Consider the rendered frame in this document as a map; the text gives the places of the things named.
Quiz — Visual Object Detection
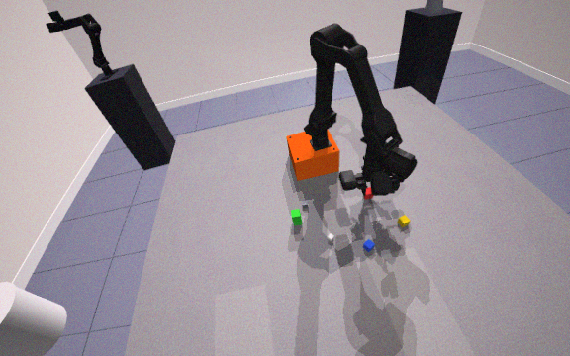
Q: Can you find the yellow block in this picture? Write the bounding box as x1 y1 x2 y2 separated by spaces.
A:
398 216 410 227

